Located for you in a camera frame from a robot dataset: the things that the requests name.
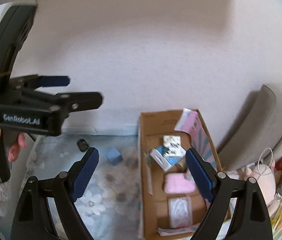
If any white printed tissue pack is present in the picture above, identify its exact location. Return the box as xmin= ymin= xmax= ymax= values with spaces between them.
xmin=163 ymin=135 xmax=181 ymax=155

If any black round jar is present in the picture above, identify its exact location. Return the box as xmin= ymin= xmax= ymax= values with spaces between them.
xmin=76 ymin=139 xmax=89 ymax=152

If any blue square box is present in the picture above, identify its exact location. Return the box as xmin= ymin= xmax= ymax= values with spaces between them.
xmin=105 ymin=147 xmax=123 ymax=166

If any pink folded cloth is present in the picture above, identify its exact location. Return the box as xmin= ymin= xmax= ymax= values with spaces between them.
xmin=164 ymin=173 xmax=196 ymax=194

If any white cable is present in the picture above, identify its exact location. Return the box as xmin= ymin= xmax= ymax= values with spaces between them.
xmin=257 ymin=147 xmax=276 ymax=170

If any white lace packet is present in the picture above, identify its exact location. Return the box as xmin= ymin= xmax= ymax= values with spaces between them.
xmin=168 ymin=197 xmax=193 ymax=229

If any pink teal cardboard box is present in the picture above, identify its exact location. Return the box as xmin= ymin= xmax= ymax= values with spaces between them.
xmin=139 ymin=108 xmax=222 ymax=239

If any blue white small carton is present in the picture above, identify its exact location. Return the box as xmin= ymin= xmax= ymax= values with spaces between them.
xmin=150 ymin=146 xmax=185 ymax=172

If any pink plush toy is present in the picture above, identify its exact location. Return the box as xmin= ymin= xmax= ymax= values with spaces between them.
xmin=243 ymin=164 xmax=279 ymax=217

